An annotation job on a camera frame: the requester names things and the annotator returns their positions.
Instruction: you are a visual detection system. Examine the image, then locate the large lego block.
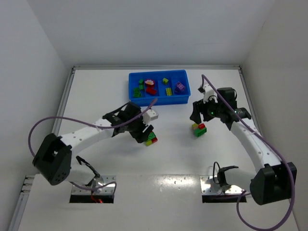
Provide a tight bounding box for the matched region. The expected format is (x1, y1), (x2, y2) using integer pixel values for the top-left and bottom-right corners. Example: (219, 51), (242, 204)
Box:
(145, 131), (158, 146)

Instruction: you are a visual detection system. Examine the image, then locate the purple butterfly lego brick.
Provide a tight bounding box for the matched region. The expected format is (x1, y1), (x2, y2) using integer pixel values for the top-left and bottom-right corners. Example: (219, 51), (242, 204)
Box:
(174, 81), (186, 94)

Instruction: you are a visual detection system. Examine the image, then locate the green two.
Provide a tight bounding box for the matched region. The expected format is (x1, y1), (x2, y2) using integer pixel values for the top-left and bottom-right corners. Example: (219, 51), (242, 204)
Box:
(133, 88), (142, 98)

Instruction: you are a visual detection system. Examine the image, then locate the lime two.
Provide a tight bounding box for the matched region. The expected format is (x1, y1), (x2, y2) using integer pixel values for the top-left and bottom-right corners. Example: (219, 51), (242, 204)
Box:
(166, 88), (173, 96)

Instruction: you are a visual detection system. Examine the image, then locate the red curved lego brick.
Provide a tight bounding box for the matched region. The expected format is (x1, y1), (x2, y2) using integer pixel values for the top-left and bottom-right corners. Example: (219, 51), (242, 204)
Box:
(145, 87), (157, 96)

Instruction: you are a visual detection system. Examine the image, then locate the red flower lego brick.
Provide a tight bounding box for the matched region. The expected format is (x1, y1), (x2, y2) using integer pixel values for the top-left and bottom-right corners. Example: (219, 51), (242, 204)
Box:
(144, 79), (155, 88)

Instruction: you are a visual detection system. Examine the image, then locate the lime lego brick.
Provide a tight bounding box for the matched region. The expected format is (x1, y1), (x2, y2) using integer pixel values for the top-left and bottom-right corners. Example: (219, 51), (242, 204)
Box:
(162, 78), (169, 85)

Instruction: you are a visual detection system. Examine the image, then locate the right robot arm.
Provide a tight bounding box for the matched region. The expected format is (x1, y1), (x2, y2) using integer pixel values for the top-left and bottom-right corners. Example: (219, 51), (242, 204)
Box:
(190, 85), (297, 205)

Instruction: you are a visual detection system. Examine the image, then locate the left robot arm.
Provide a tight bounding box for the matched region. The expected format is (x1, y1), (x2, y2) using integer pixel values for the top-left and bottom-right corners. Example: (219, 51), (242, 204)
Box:
(32, 102), (158, 191)

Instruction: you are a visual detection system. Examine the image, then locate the small stacked lego block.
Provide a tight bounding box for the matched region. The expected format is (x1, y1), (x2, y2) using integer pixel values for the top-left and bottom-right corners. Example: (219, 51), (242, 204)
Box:
(192, 123), (207, 138)

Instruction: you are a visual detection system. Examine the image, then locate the blue plastic sorting bin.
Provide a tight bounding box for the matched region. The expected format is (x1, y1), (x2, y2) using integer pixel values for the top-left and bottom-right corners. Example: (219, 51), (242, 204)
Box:
(128, 70), (191, 106)

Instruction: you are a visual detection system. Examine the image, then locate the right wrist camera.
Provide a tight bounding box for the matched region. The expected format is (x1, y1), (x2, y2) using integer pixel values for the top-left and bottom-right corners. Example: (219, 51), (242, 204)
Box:
(198, 84), (216, 103)

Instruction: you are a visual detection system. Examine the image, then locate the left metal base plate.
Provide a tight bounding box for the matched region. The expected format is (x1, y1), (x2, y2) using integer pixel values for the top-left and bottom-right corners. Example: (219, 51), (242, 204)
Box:
(71, 176), (117, 196)

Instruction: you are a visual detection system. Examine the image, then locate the metal base plate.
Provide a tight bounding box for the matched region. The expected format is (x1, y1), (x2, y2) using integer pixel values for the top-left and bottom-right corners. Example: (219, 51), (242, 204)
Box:
(200, 175), (244, 196)
(71, 176), (117, 196)

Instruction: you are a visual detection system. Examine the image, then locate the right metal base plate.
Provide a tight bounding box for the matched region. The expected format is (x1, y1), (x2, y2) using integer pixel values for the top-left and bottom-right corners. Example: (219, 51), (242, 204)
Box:
(200, 175), (244, 196)

